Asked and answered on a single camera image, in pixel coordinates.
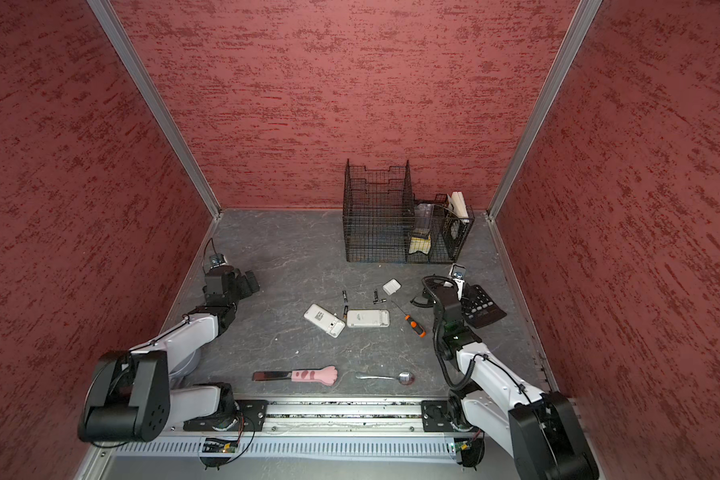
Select orange black screwdriver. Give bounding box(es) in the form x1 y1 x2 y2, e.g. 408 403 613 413
391 300 427 338

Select white air conditioner remote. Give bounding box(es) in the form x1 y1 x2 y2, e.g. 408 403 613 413
303 304 346 338

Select grey white remote control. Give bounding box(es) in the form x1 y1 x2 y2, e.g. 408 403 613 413
346 309 390 328

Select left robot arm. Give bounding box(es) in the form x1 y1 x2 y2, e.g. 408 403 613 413
77 265 260 446

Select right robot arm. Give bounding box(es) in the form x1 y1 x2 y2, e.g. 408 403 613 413
422 275 600 479

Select black calculator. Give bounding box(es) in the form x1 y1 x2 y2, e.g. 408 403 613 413
461 284 507 329

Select yellow sponge in basket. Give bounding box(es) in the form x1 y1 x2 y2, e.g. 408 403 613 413
408 235 432 255

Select grey bowl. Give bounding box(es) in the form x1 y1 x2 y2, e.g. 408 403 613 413
169 349 202 379

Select metal spoon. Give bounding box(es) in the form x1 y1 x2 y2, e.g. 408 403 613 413
355 371 415 386

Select white papers in basket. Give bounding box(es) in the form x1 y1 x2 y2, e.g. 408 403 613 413
448 191 469 222

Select pink cat paw knife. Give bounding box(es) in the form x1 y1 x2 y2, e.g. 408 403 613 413
252 366 338 386

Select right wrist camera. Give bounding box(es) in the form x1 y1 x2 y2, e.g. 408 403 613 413
449 263 466 287

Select black wire basket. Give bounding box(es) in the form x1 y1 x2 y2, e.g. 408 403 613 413
342 163 475 264

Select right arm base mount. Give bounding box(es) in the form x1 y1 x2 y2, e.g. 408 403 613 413
421 398 478 433

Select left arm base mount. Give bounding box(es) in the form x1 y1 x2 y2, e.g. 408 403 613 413
182 400 269 434

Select aluminium front rail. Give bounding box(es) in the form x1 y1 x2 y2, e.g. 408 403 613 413
101 395 583 436

